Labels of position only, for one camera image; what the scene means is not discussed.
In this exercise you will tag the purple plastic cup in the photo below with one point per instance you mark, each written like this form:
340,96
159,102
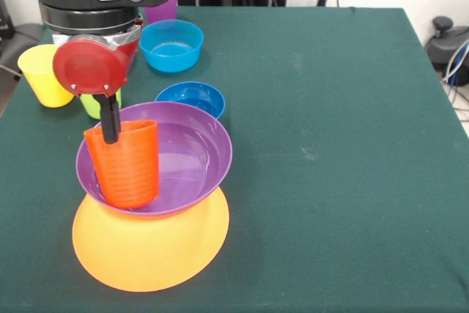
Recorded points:
163,7

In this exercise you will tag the dark blue plastic bowl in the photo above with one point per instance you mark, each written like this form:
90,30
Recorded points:
194,96

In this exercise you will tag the light blue plastic bowl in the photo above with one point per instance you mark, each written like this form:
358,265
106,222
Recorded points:
171,52

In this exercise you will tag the green plastic cup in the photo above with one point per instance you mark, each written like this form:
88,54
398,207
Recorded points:
91,106

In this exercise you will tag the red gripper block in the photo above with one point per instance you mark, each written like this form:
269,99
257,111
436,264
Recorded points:
89,67

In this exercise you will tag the dark green tablecloth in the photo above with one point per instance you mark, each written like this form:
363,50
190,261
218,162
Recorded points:
366,181

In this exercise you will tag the large yellow plastic bowl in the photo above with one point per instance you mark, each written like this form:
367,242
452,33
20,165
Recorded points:
154,254

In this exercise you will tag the red plastic cup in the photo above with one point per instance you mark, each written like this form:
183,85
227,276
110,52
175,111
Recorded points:
128,170

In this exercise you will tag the yellow plastic cup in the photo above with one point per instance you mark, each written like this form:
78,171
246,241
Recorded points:
38,82

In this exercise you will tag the purple plastic bowl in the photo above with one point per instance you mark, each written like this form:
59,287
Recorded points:
198,159

